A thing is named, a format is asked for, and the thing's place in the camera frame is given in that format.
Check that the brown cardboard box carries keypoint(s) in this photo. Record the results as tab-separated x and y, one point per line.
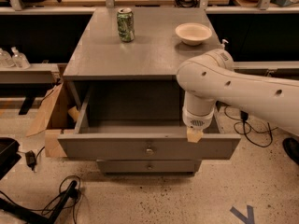
57	114

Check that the grey wooden drawer cabinet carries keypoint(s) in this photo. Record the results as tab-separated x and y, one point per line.
154	54

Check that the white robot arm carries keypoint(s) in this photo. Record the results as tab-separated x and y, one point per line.
210	78

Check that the clear sanitizer bottle left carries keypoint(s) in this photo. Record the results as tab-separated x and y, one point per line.
6	59

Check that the black power adapter right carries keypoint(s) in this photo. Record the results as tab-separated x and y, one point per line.
244	116

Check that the small white pump bottle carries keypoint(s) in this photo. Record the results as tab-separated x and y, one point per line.
224	43

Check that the grey top drawer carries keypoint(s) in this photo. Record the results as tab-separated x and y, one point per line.
140	121

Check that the green soda can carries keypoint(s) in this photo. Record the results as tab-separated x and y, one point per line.
125	21

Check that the grey bottom drawer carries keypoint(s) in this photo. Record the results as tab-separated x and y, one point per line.
184	166

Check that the black power adapter left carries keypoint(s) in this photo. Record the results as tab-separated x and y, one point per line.
30	159

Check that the black metal stand base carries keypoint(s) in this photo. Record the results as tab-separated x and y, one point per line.
34	209

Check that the black bin at left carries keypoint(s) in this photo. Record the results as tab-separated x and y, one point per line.
8	154

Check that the grey drawer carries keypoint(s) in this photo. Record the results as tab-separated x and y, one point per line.
184	166
140	121

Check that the black power adapter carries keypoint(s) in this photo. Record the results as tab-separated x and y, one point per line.
244	116
30	159

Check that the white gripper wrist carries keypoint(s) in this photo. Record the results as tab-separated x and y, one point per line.
197	120

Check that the grey shelf rail left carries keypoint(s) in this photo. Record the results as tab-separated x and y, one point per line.
37	73

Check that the clear sanitizer bottle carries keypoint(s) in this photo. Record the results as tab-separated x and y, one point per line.
6	59
20	59

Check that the white paper bowl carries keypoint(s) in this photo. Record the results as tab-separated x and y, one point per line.
193	34

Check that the clear sanitizer bottle right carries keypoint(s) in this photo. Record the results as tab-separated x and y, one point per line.
20	59

